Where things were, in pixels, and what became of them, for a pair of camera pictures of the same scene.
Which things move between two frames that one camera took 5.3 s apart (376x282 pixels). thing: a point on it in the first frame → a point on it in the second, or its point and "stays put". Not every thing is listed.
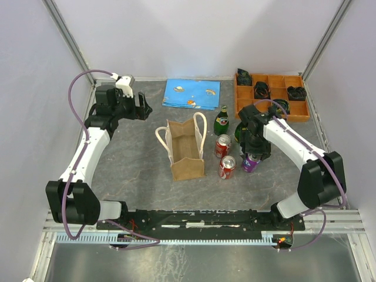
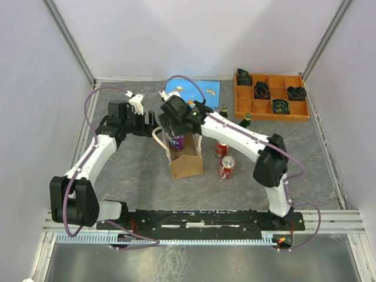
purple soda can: [249, 165] → [178, 143]
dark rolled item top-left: [244, 78] stays put
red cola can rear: [223, 142] stays put
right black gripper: [265, 150] → [166, 122]
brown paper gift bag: [184, 147] stays put
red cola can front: [227, 167] stays put
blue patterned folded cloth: [192, 93] stays put
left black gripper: [141, 112] → [146, 129]
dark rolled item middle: [262, 90] stays put
